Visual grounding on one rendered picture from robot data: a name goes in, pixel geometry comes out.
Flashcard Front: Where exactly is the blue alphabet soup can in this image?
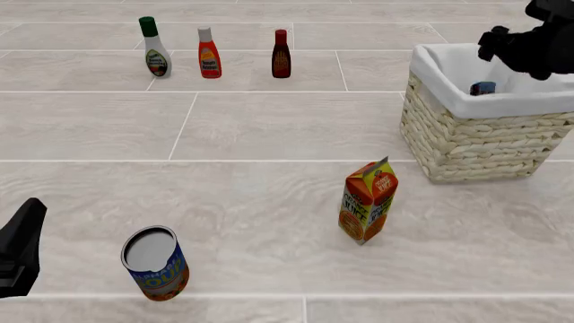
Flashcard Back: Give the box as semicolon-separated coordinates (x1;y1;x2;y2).
120;224;190;302

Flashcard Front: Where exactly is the orange juice carton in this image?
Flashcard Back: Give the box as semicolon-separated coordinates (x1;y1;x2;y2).
337;155;400;246

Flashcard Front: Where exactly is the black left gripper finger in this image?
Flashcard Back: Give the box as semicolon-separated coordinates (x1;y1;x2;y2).
0;196;48;269

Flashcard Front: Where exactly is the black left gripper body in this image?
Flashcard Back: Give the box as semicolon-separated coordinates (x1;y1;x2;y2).
0;258;41;300

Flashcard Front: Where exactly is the small chocolate pudding box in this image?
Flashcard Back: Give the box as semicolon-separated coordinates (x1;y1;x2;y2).
469;81;498;97

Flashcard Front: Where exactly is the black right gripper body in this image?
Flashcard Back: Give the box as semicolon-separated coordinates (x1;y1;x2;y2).
476;25;512;63

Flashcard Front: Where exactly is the dark red-capped sauce bottle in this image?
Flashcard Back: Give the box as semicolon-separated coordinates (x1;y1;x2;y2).
271;29;292;80

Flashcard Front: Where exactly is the white green-capped dressing bottle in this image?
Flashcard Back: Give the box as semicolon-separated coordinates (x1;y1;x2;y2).
138;16;174;80

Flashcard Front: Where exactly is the wicker basket with white lining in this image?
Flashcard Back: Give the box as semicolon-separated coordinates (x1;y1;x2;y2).
398;42;574;185

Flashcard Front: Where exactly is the red white-capped ketchup bottle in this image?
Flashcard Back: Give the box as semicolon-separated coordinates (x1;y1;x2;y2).
197;25;223;80

